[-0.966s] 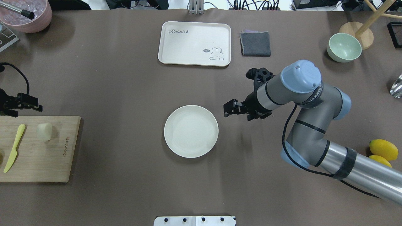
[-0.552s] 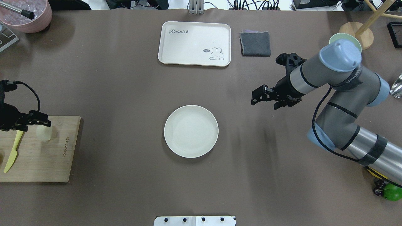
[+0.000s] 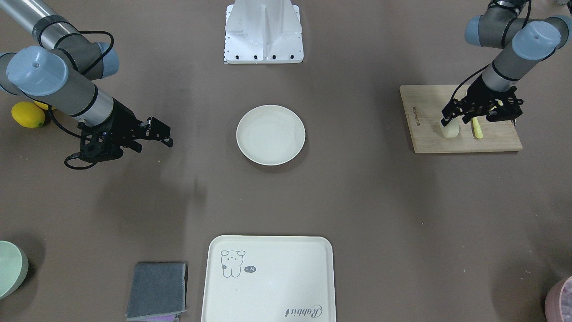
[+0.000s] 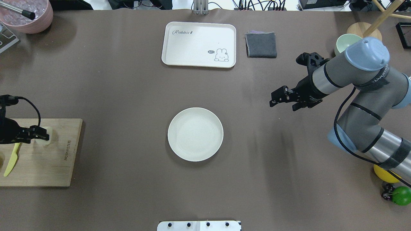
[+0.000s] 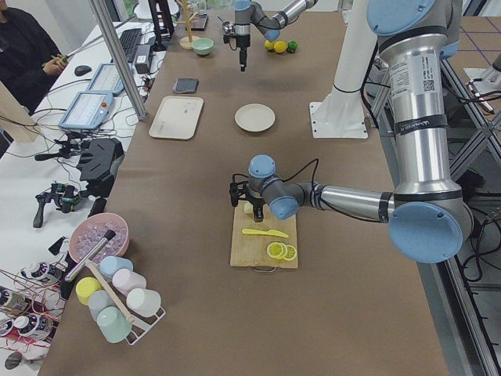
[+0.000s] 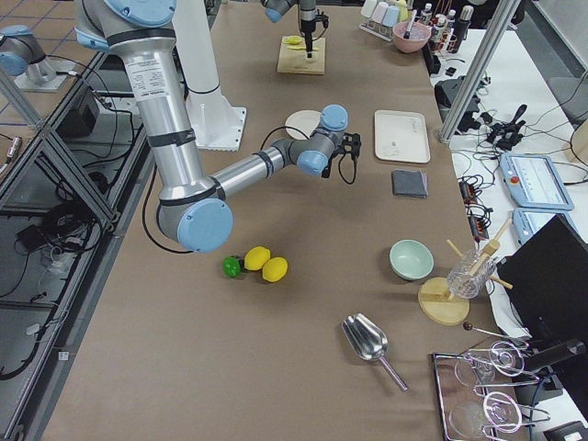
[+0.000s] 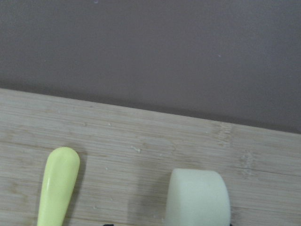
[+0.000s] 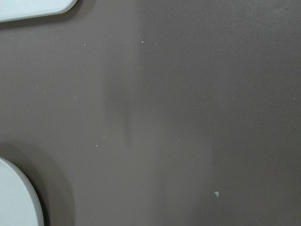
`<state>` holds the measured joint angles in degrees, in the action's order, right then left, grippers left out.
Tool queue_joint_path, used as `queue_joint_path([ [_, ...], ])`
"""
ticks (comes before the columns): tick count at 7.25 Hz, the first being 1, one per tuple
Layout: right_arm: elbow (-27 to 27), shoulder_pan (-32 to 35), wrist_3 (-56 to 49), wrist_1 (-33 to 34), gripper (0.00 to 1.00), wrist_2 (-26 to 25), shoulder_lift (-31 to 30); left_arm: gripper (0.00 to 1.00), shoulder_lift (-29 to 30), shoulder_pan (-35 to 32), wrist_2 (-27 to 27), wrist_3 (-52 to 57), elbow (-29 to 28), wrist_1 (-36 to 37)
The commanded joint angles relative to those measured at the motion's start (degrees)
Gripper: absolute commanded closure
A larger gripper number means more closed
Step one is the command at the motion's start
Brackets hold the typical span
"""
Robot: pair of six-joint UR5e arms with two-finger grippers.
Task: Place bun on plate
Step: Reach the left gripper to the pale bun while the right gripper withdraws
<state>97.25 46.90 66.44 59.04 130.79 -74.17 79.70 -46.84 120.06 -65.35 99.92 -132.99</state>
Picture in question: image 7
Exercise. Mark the pale yellow bun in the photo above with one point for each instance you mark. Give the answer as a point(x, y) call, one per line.
point(197, 198)

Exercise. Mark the wooden cutting board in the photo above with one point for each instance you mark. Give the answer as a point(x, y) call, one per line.
point(127, 156)

